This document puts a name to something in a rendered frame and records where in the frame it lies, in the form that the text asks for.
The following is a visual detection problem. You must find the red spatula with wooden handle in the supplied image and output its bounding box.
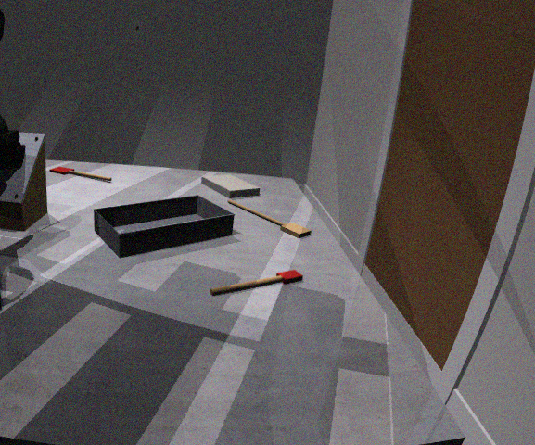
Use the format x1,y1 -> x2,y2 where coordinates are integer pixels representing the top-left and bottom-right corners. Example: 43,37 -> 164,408
50,167 -> 111,181

